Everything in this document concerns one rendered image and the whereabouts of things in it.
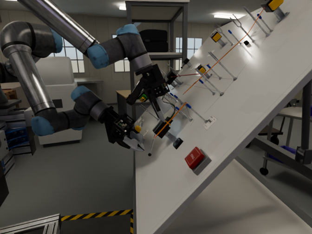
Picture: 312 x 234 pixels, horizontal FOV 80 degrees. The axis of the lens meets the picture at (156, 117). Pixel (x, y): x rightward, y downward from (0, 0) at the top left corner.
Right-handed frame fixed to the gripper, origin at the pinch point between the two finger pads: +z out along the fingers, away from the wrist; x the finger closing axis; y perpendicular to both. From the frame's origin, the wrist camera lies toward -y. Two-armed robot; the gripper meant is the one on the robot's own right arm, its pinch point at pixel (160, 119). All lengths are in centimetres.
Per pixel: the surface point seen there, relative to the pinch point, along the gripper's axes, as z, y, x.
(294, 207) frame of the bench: 52, 31, -17
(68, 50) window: -187, -107, 611
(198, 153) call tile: 6.2, 2.3, -26.7
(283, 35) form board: -10.5, 46.3, -15.2
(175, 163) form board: 12.6, -3.3, -13.7
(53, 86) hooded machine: -62, -108, 270
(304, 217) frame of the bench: 52, 30, -21
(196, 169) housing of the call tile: 9.5, -0.2, -27.7
